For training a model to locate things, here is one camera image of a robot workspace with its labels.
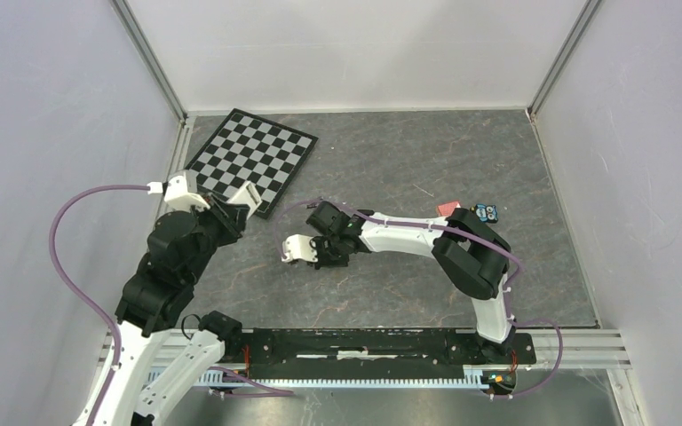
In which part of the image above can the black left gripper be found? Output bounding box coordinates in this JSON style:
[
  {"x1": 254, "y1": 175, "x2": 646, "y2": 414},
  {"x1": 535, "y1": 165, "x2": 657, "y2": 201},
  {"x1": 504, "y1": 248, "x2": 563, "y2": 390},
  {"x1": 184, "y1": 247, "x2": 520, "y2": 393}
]
[{"x1": 184, "y1": 190, "x2": 251, "y2": 282}]

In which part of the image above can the white remote with dark buttons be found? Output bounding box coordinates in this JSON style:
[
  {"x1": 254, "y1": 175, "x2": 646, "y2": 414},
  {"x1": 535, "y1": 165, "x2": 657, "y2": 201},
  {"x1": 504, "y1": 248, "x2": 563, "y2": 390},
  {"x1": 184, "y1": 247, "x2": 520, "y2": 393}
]
[{"x1": 226, "y1": 181, "x2": 263, "y2": 219}]

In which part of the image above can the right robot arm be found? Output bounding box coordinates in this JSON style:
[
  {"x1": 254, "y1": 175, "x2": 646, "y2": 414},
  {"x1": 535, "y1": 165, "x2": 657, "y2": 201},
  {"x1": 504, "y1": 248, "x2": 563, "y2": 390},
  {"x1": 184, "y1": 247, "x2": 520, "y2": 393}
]
[{"x1": 282, "y1": 201, "x2": 515, "y2": 362}]

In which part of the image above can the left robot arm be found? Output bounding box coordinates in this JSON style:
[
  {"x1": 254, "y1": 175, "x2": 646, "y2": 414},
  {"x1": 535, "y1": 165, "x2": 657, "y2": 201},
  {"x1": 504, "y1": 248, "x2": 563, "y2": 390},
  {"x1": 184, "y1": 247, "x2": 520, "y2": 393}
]
[{"x1": 75, "y1": 195, "x2": 259, "y2": 425}]

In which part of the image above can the black white chessboard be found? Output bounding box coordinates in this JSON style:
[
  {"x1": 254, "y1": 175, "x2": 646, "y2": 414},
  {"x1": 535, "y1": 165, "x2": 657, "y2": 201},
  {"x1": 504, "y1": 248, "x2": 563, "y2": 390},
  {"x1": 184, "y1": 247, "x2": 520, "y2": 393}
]
[{"x1": 186, "y1": 108, "x2": 319, "y2": 219}]

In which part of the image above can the red playing card box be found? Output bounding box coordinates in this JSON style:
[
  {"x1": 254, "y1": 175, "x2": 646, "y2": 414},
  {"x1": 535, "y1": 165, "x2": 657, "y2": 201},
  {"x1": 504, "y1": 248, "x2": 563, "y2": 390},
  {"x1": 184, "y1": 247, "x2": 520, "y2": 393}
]
[{"x1": 437, "y1": 201, "x2": 461, "y2": 217}]

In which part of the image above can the blue owl figurine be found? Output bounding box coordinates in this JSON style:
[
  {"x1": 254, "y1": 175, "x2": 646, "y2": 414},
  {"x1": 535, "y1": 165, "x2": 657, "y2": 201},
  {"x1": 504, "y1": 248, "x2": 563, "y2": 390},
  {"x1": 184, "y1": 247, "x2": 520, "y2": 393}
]
[{"x1": 471, "y1": 203, "x2": 499, "y2": 224}]

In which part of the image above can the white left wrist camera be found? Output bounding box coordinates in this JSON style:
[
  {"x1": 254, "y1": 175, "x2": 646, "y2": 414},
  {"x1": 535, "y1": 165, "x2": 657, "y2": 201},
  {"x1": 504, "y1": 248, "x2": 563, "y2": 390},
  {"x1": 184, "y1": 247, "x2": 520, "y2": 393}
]
[{"x1": 147, "y1": 170, "x2": 210, "y2": 211}]

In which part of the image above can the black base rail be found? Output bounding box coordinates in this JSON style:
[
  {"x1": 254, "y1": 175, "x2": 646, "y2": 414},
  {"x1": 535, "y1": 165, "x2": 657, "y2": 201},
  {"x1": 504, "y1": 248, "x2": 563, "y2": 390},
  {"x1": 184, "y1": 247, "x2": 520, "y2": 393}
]
[{"x1": 222, "y1": 327, "x2": 537, "y2": 380}]

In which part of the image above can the white cable duct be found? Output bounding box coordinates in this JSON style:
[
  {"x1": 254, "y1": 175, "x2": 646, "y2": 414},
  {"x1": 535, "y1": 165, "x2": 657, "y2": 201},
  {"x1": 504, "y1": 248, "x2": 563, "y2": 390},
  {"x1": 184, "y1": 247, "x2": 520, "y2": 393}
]
[{"x1": 194, "y1": 368, "x2": 498, "y2": 391}]

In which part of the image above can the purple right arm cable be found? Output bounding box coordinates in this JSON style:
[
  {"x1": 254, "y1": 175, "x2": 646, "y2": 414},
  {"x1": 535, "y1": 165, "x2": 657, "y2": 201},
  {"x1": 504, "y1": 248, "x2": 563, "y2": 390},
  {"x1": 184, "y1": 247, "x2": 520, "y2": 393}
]
[{"x1": 273, "y1": 198, "x2": 565, "y2": 399}]

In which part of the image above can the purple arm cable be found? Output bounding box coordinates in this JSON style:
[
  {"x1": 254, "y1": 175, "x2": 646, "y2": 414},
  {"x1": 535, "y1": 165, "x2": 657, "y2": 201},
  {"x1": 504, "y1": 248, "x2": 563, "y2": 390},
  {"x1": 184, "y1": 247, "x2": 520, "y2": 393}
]
[
  {"x1": 273, "y1": 198, "x2": 565, "y2": 399},
  {"x1": 48, "y1": 184, "x2": 151, "y2": 426}
]

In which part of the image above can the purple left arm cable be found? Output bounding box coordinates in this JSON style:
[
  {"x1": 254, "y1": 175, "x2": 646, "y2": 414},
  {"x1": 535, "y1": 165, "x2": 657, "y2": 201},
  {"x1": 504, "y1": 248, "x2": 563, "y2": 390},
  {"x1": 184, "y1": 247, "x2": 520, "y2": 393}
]
[{"x1": 48, "y1": 184, "x2": 151, "y2": 426}]

